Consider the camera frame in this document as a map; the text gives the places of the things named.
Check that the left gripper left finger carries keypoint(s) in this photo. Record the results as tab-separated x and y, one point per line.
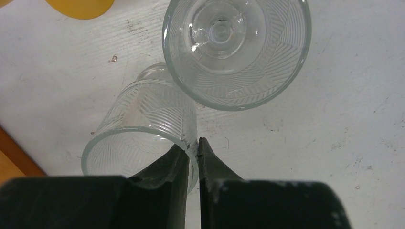
154	198

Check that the wooden rack base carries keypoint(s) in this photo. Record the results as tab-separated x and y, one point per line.
14	162

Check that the yellow plastic goblet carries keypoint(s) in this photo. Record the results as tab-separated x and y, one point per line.
81	9

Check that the clear etched glass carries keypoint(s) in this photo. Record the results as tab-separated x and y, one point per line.
148	117
234	55

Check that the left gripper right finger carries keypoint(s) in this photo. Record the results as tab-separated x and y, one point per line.
230	202

